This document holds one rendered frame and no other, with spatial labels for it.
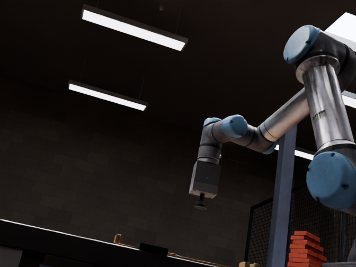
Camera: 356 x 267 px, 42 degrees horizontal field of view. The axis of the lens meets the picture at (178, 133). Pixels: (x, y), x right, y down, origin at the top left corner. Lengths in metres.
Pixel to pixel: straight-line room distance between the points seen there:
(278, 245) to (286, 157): 0.68
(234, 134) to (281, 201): 2.15
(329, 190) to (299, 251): 1.40
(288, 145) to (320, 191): 2.71
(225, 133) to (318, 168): 0.51
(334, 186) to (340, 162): 0.05
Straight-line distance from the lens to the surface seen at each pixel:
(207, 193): 1.54
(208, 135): 1.59
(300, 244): 2.44
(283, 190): 3.64
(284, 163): 3.70
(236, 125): 1.50
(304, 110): 1.48
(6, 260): 1.22
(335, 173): 1.05
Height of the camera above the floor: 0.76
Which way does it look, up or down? 22 degrees up
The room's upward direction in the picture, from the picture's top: 11 degrees clockwise
